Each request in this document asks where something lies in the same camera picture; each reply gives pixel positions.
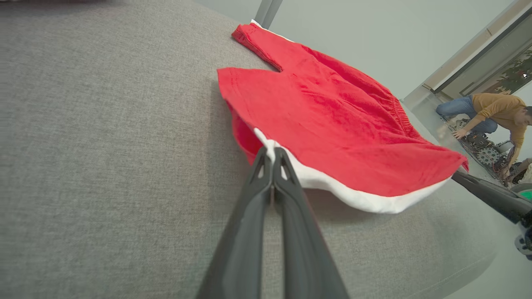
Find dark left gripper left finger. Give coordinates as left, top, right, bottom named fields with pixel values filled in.
left=195, top=146, right=274, bottom=299

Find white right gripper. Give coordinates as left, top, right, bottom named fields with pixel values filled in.
left=451, top=170, right=532, bottom=261

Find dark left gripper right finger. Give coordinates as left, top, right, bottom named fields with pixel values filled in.
left=273, top=147, right=350, bottom=299

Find red shorts with white stripe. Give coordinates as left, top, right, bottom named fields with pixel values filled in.
left=217, top=19, right=470, bottom=215

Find green disc with grey rim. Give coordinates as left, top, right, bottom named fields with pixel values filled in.
left=510, top=183, right=532, bottom=202

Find disassembled machine on floor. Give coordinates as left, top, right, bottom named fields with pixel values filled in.
left=451, top=118, right=525, bottom=181

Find person in mustard sweater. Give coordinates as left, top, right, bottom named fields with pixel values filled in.
left=436, top=93, right=532, bottom=177

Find green plant behind glass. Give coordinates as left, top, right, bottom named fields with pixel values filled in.
left=484, top=49, right=532, bottom=95

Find dark glass wall panel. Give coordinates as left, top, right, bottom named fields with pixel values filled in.
left=432, top=6, right=532, bottom=100

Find grey partition post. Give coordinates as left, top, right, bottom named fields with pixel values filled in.
left=254, top=0, right=273, bottom=25
left=263, top=0, right=284, bottom=29

